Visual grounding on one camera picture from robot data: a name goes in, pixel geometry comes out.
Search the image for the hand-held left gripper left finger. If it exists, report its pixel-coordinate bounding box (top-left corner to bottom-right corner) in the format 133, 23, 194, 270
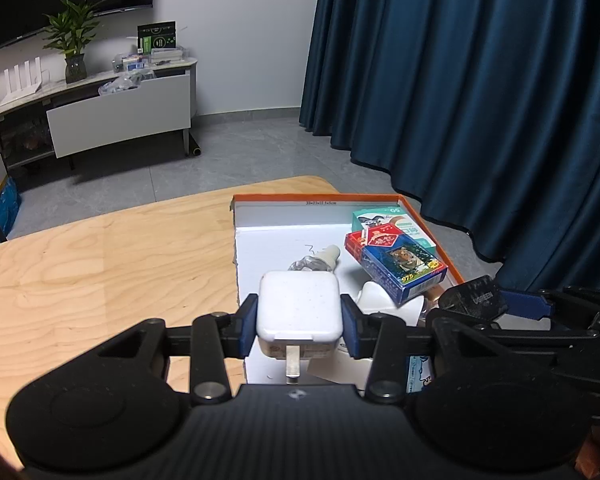
87, 293, 260, 407

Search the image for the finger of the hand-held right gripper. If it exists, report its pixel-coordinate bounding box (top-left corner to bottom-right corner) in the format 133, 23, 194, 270
497, 286, 600, 331
425, 306, 598, 386

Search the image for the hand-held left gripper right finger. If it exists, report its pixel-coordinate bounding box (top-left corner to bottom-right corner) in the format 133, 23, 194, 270
340, 293, 501, 403

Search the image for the white plug-in mosquito repeller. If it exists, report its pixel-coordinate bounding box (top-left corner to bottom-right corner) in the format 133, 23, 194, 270
355, 280, 428, 326

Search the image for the black charger plug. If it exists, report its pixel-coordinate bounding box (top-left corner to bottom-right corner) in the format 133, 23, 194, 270
439, 276, 510, 318

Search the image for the white charger plug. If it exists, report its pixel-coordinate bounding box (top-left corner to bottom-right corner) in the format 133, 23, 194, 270
256, 270, 343, 378

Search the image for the blue red playing card box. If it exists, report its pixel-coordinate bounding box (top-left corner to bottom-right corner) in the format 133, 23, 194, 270
343, 224, 449, 306

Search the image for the clear liquid refill bottle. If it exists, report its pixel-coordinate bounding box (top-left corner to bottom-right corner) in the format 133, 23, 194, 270
287, 244, 342, 276

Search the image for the blue tissue pack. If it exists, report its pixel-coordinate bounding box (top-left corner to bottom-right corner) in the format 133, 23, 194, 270
405, 352, 436, 393

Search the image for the orange white cardboard box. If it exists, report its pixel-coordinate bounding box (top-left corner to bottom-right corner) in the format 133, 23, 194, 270
229, 192, 466, 386

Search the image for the green cartoon bandage box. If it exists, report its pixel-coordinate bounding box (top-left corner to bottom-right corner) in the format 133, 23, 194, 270
351, 206, 438, 256

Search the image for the dark blue curtain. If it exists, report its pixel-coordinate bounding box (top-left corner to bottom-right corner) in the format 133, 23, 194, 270
298, 0, 600, 306

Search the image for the clear plastic bag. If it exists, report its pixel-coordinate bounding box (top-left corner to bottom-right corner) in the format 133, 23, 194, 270
98, 71, 157, 97

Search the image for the blue plastic bag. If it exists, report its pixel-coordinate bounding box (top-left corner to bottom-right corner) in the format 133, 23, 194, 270
0, 176, 22, 243

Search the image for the clear plastic organizer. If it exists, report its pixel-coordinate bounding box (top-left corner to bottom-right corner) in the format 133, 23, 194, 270
150, 46, 188, 66

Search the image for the small white blue box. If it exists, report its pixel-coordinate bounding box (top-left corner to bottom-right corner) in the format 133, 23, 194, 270
112, 52, 151, 72

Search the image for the tv cabinet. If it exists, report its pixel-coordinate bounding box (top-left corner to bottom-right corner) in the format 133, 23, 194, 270
0, 57, 201, 171

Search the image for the green black box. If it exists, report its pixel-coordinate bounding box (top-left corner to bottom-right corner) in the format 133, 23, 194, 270
137, 21, 178, 52

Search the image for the white router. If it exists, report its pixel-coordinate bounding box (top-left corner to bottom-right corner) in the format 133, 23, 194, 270
0, 57, 48, 107

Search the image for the bamboo plant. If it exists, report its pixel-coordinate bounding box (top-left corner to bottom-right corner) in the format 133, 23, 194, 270
42, 0, 113, 58

